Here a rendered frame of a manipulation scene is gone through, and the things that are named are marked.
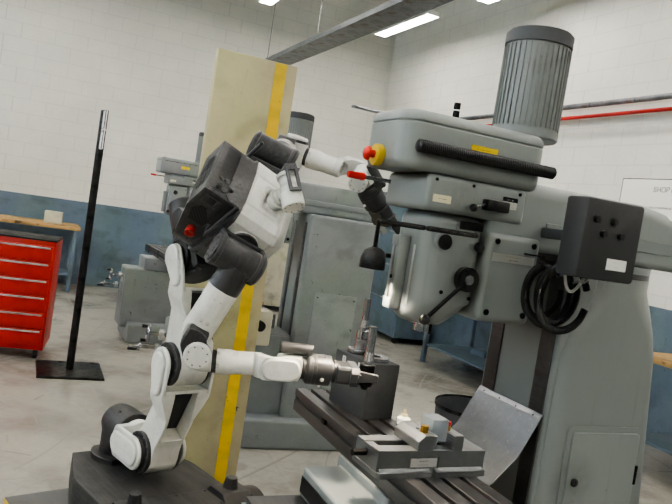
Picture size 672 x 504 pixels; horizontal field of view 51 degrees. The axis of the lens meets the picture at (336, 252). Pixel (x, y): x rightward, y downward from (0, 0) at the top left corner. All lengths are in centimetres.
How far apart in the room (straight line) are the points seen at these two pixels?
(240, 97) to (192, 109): 741
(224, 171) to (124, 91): 890
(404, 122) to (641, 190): 555
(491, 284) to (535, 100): 55
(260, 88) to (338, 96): 816
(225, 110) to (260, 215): 163
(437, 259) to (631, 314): 67
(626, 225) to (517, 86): 52
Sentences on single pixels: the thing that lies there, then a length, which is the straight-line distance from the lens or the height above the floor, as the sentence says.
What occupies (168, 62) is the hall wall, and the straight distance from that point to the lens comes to 1104.
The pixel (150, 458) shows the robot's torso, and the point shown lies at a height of 68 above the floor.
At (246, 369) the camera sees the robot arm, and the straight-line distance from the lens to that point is 200.
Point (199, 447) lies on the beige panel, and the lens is 383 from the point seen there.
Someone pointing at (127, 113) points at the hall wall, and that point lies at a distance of 1086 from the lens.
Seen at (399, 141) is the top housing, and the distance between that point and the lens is 189.
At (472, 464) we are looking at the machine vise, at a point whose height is 96.
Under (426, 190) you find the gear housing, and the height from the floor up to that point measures 168.
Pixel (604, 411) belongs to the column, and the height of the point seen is 111.
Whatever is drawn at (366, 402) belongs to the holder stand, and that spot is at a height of 99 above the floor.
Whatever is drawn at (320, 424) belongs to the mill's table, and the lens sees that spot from 241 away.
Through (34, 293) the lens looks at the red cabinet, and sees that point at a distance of 630.
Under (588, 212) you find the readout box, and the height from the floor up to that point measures 168.
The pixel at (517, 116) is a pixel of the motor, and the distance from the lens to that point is 215.
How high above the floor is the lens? 158
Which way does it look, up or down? 3 degrees down
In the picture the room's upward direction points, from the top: 9 degrees clockwise
